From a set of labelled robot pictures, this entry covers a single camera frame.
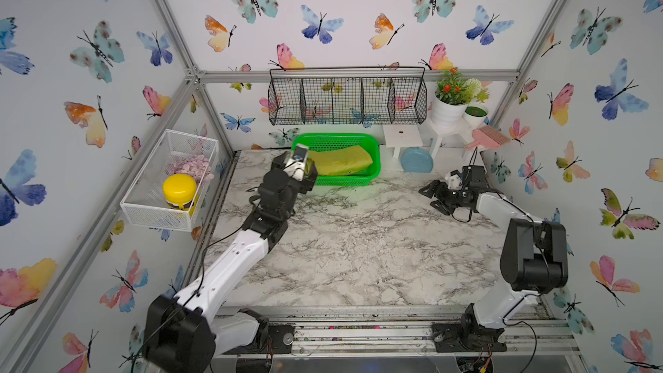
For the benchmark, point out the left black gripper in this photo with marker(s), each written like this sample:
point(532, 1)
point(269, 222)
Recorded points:
point(307, 181)

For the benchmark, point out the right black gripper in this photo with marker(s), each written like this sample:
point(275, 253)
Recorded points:
point(436, 184)

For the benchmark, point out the yellow-green long pants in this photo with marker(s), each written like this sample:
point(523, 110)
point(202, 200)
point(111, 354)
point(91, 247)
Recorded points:
point(342, 162)

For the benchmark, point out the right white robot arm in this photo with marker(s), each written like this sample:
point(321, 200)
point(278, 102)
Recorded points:
point(533, 261)

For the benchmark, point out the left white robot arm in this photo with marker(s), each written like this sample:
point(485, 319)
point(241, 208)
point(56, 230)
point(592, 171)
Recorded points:
point(182, 333)

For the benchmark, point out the light blue round object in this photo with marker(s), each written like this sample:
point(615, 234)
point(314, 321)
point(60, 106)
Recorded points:
point(417, 160)

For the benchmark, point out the pink dustpan brush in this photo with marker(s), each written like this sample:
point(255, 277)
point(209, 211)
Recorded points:
point(487, 137)

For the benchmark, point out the pink artificial flowers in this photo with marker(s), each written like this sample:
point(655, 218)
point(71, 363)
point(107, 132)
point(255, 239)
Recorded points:
point(198, 167)

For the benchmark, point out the small white green cup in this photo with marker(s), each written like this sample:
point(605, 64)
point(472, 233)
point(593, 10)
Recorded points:
point(475, 116)

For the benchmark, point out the green plastic basket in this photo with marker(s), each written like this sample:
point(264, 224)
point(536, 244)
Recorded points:
point(334, 141)

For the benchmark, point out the yellow lidded jar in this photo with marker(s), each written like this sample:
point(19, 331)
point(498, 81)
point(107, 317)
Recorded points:
point(179, 191)

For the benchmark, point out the potted plant white pot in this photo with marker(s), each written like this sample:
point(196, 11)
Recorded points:
point(453, 95)

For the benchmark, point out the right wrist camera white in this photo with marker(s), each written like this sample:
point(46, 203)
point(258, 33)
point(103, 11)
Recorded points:
point(454, 180)

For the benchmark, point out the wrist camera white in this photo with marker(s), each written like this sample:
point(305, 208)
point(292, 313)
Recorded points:
point(454, 180)
point(296, 164)

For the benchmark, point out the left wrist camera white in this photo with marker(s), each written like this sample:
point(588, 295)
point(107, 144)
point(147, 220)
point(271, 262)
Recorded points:
point(296, 164)

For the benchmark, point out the black wire wall basket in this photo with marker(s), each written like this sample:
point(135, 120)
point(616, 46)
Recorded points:
point(364, 96)

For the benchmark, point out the white mesh wall basket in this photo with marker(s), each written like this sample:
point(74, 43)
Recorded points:
point(144, 204)

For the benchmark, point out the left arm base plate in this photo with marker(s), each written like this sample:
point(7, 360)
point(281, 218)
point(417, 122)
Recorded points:
point(274, 339)

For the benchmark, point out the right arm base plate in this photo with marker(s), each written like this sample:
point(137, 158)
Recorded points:
point(456, 338)

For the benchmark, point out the aluminium front rail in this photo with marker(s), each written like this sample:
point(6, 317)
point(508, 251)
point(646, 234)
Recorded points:
point(392, 335)

